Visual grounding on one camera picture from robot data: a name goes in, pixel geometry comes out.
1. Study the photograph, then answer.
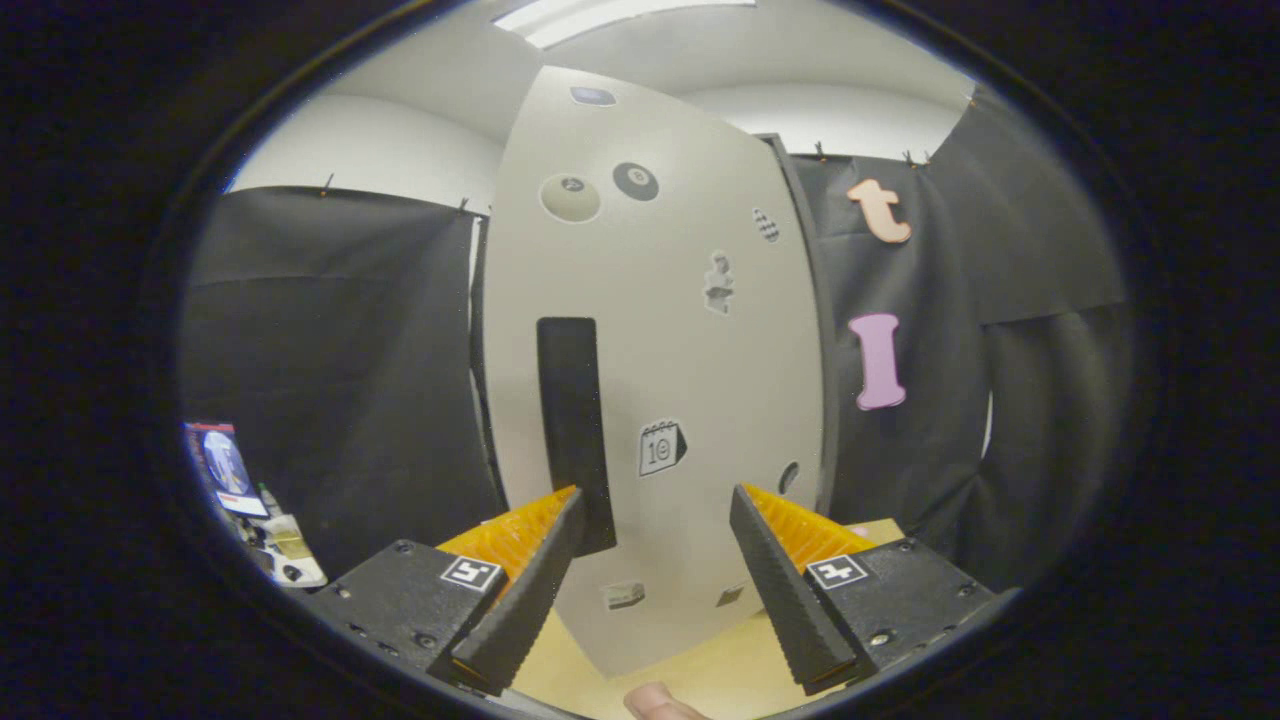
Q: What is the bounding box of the grey shoe cabinet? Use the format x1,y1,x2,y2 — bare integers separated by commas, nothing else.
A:
468,133,842,523

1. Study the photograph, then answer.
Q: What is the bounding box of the beige shoe cabinet door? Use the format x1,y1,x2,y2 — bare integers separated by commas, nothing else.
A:
482,65,827,680

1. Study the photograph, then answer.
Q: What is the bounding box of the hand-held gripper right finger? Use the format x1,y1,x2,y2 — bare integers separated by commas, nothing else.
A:
728,484,1023,698

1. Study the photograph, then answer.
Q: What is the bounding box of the pale flat cluttered object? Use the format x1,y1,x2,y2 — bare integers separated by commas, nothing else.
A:
239,484,329,590

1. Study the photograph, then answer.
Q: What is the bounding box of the black backdrop cloth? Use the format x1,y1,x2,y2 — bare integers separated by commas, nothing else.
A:
178,85,1136,593

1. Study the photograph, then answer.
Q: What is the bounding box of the black door handle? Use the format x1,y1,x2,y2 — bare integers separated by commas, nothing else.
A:
536,316,619,557

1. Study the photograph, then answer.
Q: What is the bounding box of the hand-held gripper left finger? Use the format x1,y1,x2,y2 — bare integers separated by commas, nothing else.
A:
298,486,587,698

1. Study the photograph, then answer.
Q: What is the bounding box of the blue printed package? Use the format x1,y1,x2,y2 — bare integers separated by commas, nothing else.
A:
184,421,270,519

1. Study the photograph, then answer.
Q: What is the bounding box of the long ceiling light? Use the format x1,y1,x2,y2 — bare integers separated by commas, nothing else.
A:
491,0,759,51

